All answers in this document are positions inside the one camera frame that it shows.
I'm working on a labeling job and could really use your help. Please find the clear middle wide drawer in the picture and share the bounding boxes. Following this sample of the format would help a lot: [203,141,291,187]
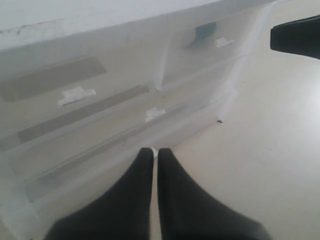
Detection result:
[0,56,244,180]

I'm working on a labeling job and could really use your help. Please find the white plastic drawer cabinet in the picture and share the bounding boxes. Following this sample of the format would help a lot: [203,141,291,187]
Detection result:
[0,0,275,240]

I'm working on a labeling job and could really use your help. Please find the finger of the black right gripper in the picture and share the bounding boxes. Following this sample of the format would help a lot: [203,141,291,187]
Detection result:
[270,15,320,59]

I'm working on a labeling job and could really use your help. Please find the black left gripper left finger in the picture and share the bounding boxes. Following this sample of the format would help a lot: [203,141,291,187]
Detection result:
[45,148,154,240]

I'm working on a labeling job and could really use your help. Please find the clear bottom wide drawer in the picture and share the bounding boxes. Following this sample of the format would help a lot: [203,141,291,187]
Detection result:
[12,90,234,202]

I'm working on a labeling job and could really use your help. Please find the clear wide drawer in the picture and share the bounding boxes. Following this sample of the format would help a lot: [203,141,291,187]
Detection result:
[0,56,244,180]
[12,90,234,202]

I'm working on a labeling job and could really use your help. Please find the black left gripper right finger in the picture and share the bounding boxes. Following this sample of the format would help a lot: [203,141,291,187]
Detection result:
[157,148,272,240]

